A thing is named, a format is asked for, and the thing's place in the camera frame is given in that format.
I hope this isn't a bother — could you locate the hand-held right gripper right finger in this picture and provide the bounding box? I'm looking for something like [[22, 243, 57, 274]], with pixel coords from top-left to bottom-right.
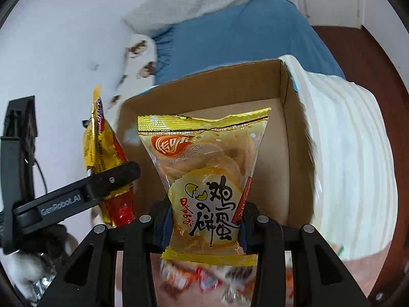
[[240, 201, 371, 307]]

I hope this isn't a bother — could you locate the bear print pillow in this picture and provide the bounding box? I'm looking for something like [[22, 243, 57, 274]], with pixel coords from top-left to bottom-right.
[[109, 34, 158, 109]]

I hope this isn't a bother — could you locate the small red white packet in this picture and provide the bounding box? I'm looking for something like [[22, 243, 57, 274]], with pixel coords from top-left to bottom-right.
[[196, 267, 222, 293]]

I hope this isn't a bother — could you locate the cardboard box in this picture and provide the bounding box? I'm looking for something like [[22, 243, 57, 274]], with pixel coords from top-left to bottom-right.
[[117, 58, 320, 307]]

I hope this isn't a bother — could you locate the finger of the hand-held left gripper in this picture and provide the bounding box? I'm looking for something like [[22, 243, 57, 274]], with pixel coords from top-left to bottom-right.
[[85, 161, 141, 199]]

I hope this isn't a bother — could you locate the orange red snack packet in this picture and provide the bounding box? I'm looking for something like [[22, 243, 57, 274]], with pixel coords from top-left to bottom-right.
[[160, 260, 199, 291]]

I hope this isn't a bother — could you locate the blue bed sheet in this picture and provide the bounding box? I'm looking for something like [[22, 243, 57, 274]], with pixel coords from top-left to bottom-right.
[[150, 0, 347, 85]]

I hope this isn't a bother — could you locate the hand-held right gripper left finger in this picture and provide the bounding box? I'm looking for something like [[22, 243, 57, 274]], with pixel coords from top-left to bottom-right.
[[37, 200, 175, 307]]

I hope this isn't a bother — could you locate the white door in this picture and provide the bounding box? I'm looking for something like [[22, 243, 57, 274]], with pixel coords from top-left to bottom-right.
[[289, 0, 371, 29]]

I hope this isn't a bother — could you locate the black cable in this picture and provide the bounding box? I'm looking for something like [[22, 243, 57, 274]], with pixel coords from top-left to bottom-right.
[[33, 158, 48, 195]]

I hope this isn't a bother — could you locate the yellow egg cookie packet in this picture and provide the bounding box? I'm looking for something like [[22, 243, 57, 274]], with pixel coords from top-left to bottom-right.
[[137, 107, 271, 267]]

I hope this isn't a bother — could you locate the yellow red snack packet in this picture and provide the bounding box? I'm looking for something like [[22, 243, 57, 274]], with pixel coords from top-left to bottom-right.
[[82, 85, 136, 228]]

